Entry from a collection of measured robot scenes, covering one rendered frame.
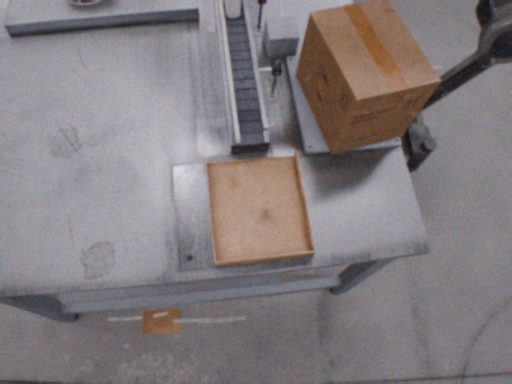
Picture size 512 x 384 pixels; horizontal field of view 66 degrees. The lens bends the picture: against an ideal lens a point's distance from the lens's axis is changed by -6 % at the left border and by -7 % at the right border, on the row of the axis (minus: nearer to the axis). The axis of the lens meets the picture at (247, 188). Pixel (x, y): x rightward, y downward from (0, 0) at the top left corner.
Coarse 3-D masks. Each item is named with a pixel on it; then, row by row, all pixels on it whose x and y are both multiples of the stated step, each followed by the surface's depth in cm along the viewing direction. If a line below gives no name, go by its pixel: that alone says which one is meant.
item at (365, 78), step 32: (384, 0) 110; (320, 32) 104; (352, 32) 104; (384, 32) 105; (320, 64) 110; (352, 64) 100; (384, 64) 101; (416, 64) 101; (320, 96) 116; (352, 96) 97; (384, 96) 98; (416, 96) 103; (320, 128) 123; (352, 128) 108; (384, 128) 115
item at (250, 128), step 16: (240, 16) 137; (240, 32) 134; (240, 48) 131; (240, 64) 128; (240, 80) 126; (240, 96) 123; (256, 96) 124; (240, 112) 121; (256, 112) 121; (240, 128) 119; (256, 128) 119; (240, 144) 117
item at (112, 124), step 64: (0, 0) 143; (256, 0) 147; (320, 0) 149; (0, 64) 131; (64, 64) 132; (128, 64) 133; (192, 64) 134; (0, 128) 121; (64, 128) 122; (128, 128) 123; (192, 128) 124; (0, 192) 113; (64, 192) 114; (128, 192) 115; (192, 192) 116; (320, 192) 118; (384, 192) 118; (0, 256) 105; (64, 256) 106; (128, 256) 107; (192, 256) 108; (320, 256) 110; (384, 256) 111
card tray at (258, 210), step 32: (256, 160) 120; (288, 160) 121; (224, 192) 116; (256, 192) 116; (288, 192) 117; (224, 224) 112; (256, 224) 112; (288, 224) 113; (224, 256) 108; (256, 256) 109; (288, 256) 107
